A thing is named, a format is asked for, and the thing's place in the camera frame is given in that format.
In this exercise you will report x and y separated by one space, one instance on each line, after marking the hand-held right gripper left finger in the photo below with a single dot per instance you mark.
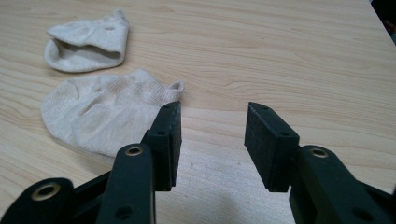
163 146

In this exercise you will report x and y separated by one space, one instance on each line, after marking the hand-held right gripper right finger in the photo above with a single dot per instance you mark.
267 146

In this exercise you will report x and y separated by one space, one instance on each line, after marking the cream ankle sock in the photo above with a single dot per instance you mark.
102 118
88 43

